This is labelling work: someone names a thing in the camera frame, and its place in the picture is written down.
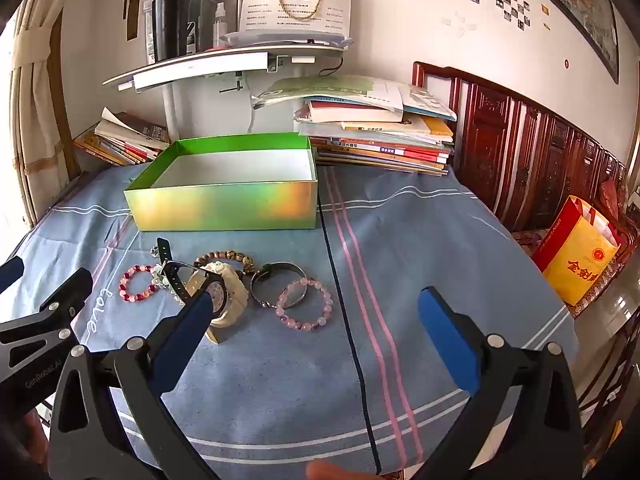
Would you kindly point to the clear plastic document folder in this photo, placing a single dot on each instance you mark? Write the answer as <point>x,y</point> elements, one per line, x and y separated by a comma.
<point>325,91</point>

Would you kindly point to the shiny green cardboard box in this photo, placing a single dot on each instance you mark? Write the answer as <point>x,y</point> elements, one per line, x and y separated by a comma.
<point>225,205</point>

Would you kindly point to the grey storage container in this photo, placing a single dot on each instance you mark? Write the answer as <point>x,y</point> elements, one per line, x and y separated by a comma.
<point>201,15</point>

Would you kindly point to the red and yellow gift bag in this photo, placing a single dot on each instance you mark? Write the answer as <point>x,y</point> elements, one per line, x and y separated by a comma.
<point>575,260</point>

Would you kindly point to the carved red wooden bench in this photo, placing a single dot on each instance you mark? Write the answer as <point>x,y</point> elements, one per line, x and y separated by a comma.
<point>505,140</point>

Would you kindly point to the black tumbler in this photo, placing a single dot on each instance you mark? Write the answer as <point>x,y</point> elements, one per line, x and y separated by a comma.
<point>170,25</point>

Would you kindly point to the blue striped tablecloth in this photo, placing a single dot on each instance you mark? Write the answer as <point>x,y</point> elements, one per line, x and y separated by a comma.
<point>425,240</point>

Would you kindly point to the white spray bottle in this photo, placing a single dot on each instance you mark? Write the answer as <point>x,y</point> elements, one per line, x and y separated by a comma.
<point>219,27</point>

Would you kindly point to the small pile of books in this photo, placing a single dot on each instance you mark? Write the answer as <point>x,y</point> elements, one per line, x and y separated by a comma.
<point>125,145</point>

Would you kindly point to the person's right hand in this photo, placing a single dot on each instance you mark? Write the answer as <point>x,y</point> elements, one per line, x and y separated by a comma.
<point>327,471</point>

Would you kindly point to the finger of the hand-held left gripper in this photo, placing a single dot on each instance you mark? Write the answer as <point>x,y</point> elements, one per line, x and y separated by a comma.
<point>10,271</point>
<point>70,295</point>

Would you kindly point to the silver metal bangle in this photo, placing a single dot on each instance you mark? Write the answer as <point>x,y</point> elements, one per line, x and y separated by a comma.
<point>280,266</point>

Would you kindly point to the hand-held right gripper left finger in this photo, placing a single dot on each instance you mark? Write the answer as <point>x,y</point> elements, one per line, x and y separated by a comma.
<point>186,327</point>

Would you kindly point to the white desk shelf stand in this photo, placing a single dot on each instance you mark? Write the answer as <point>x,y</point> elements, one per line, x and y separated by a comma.
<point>200,64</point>

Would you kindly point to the beige curtain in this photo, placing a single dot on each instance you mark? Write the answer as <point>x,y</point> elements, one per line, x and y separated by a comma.
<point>37,125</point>

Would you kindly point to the white paper bag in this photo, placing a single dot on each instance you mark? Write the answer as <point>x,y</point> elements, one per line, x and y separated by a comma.
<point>300,10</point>

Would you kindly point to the framed wall picture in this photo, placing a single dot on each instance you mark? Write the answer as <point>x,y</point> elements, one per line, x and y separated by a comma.
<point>580,5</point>

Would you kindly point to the large stack of books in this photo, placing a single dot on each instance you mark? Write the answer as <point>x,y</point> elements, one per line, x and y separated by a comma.
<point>380,145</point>

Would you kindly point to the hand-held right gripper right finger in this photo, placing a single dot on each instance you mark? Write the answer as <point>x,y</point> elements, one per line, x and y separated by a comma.
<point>445,340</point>

